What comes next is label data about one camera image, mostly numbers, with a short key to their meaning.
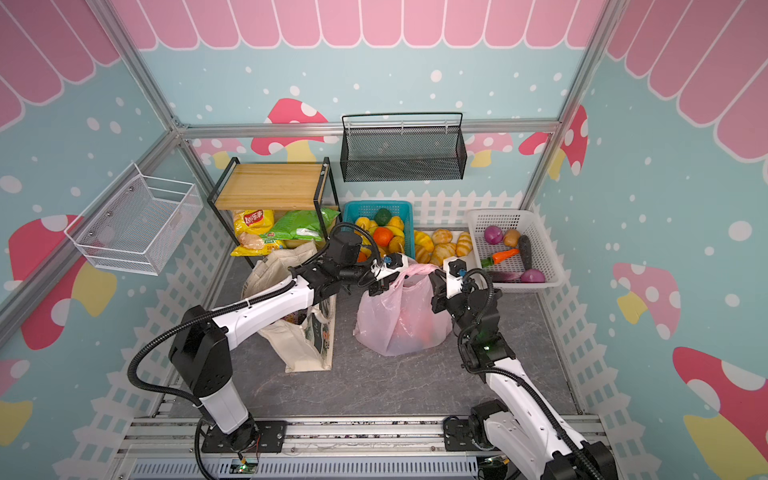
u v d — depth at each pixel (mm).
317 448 734
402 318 827
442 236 1123
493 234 1121
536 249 1059
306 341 758
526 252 1084
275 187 841
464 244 1119
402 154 919
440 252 1086
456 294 671
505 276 1002
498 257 1071
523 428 476
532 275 986
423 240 1121
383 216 1146
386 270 656
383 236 1057
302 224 853
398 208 1163
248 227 911
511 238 1121
